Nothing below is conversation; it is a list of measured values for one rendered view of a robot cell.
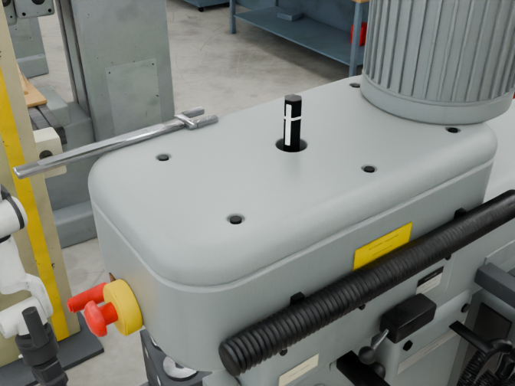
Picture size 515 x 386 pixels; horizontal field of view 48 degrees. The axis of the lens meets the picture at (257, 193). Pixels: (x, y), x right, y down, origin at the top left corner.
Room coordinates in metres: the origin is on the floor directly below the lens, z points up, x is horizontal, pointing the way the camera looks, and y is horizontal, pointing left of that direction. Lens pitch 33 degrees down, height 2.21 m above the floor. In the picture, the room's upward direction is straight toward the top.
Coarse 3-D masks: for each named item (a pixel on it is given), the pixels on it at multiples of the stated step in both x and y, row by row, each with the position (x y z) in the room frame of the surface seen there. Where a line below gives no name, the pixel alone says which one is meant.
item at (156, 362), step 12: (144, 336) 1.02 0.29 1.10; (144, 348) 1.01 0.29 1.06; (156, 348) 0.98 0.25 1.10; (144, 360) 1.03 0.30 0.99; (156, 360) 0.94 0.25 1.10; (168, 360) 0.93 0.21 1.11; (156, 372) 0.91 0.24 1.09; (168, 372) 0.90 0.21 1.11; (180, 372) 0.90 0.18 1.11; (192, 372) 0.90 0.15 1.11; (204, 372) 0.91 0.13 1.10; (156, 384) 0.93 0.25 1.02; (168, 384) 0.87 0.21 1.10; (180, 384) 0.87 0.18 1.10; (192, 384) 0.87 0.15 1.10
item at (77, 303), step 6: (90, 288) 0.54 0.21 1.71; (96, 288) 0.54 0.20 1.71; (102, 288) 0.54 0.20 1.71; (78, 294) 0.53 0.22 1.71; (84, 294) 0.53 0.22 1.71; (90, 294) 0.53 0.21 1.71; (96, 294) 0.53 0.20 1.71; (102, 294) 0.53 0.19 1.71; (72, 300) 0.52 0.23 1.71; (78, 300) 0.52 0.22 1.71; (84, 300) 0.52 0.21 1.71; (90, 300) 0.52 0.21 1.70; (96, 300) 0.52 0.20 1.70; (102, 300) 0.53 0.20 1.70; (72, 306) 0.51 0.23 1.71; (78, 306) 0.51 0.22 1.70; (84, 306) 0.52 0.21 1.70
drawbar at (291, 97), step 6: (288, 96) 0.59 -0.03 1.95; (294, 96) 0.59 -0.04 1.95; (300, 96) 0.59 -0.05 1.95; (288, 102) 0.58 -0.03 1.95; (294, 102) 0.58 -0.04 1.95; (300, 102) 0.58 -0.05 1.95; (294, 108) 0.58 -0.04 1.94; (300, 108) 0.58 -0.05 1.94; (294, 114) 0.58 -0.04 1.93; (300, 114) 0.58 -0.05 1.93; (294, 120) 0.58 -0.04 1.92; (300, 120) 0.58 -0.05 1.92; (294, 126) 0.58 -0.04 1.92; (294, 132) 0.58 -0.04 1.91; (294, 138) 0.58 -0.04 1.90; (294, 144) 0.58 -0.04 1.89; (288, 150) 0.58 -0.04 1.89; (294, 150) 0.58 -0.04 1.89
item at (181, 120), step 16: (192, 112) 0.66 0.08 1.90; (144, 128) 0.61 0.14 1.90; (160, 128) 0.61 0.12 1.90; (176, 128) 0.62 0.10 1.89; (192, 128) 0.62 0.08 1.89; (96, 144) 0.57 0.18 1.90; (112, 144) 0.57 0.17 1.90; (128, 144) 0.58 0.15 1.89; (48, 160) 0.54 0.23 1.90; (64, 160) 0.54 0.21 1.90; (80, 160) 0.55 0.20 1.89
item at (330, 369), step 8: (368, 344) 0.55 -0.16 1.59; (328, 368) 0.51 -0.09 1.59; (336, 368) 0.51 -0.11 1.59; (240, 376) 0.52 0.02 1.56; (312, 376) 0.49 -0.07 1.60; (320, 376) 0.50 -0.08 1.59; (328, 376) 0.51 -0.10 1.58; (336, 376) 0.52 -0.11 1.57; (344, 376) 0.53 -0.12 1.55; (240, 384) 0.52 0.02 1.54; (296, 384) 0.48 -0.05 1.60; (304, 384) 0.49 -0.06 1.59; (312, 384) 0.49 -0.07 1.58; (320, 384) 0.50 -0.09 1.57; (328, 384) 0.51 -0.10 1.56; (336, 384) 0.52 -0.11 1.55; (344, 384) 0.53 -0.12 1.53; (352, 384) 0.54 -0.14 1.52
